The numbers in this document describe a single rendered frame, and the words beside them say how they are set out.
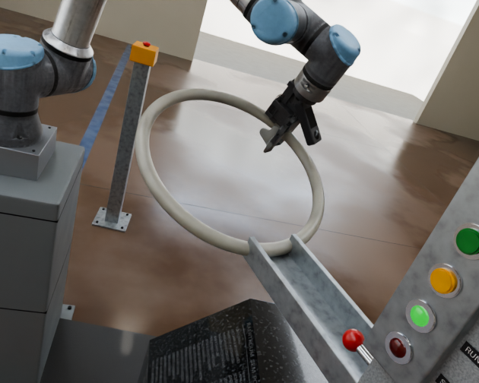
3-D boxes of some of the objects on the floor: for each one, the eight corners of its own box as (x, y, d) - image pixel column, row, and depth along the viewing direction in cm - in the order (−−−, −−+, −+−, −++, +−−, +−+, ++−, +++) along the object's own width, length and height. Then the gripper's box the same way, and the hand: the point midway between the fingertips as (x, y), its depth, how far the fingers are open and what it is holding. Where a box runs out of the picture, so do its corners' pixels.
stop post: (131, 215, 272) (168, 47, 223) (125, 232, 255) (163, 54, 206) (99, 207, 269) (130, 35, 220) (91, 225, 251) (122, 42, 202)
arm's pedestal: (-113, 399, 140) (-142, 181, 102) (-46, 292, 183) (-49, 111, 145) (46, 408, 153) (74, 217, 115) (74, 307, 196) (102, 143, 158)
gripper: (304, 73, 113) (264, 127, 127) (281, 83, 104) (242, 140, 119) (327, 95, 112) (285, 147, 126) (306, 107, 103) (263, 161, 117)
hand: (273, 147), depth 121 cm, fingers closed on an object, 5 cm apart
